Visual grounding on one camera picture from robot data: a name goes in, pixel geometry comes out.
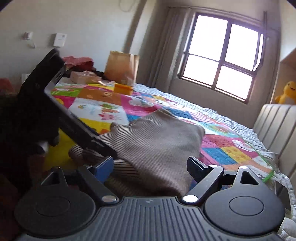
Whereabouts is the yellow orange box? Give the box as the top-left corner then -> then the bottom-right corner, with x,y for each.
113,83 -> 133,95

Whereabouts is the beige curtain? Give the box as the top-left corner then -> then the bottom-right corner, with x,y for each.
147,7 -> 194,92

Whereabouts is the pink tissue box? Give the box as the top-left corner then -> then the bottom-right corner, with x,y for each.
70,71 -> 101,84

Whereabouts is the window with dark frame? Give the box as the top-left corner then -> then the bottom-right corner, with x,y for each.
177,13 -> 266,103

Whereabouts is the yellow duck plush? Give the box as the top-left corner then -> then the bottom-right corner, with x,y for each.
275,81 -> 296,104

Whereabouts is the pink red clothes pile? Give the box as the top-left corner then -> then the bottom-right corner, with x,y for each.
62,56 -> 96,72

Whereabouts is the white wall switch box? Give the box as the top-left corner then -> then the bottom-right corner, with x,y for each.
53,33 -> 67,48

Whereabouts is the brown paper bag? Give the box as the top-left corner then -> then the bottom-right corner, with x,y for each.
104,51 -> 139,86

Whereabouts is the colourful patchwork quilt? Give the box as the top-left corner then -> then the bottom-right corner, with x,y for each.
48,83 -> 275,182

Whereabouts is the beige padded headboard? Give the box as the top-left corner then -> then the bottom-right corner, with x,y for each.
253,104 -> 296,178

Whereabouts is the white smartphone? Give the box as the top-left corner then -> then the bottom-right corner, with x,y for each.
274,181 -> 291,213

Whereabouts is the beige striped knit garment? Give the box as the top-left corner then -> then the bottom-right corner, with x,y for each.
69,108 -> 206,197

